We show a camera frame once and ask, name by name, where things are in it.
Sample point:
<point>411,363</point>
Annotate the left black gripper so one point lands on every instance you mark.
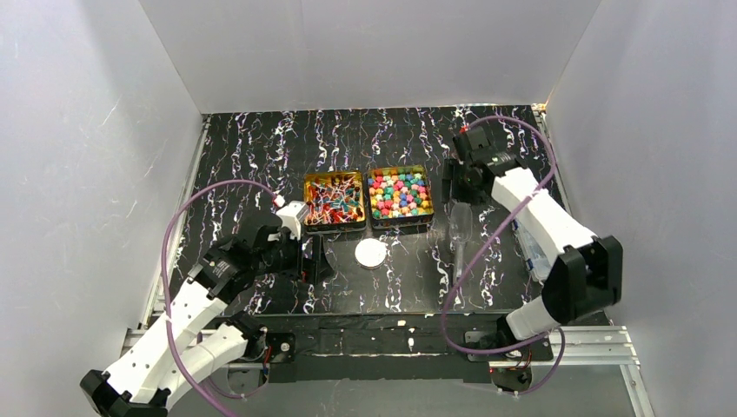
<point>308,258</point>

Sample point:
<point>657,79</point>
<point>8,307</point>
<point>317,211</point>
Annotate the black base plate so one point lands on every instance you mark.
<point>372,347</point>

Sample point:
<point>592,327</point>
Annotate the aluminium frame rail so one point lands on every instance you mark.
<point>594,345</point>

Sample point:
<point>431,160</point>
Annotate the round white jar lid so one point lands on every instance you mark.
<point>370,253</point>

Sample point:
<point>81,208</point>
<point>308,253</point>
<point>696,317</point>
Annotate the clear plastic organizer box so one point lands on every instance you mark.
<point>536,261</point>

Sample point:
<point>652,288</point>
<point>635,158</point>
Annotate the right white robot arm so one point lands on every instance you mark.
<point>586,270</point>

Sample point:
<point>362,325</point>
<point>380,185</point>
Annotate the tin of lollipops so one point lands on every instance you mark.
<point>336,202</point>

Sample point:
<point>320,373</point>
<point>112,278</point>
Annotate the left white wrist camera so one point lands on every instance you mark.
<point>292,214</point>

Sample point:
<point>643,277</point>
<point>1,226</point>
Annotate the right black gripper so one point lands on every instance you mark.
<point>453,179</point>

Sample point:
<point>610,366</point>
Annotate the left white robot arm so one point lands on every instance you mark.
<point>168,360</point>

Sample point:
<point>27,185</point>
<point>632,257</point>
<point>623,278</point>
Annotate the tin of star candies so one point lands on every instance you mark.
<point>399,197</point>

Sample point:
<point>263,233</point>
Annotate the clear plastic scoop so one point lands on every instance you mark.
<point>460,233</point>

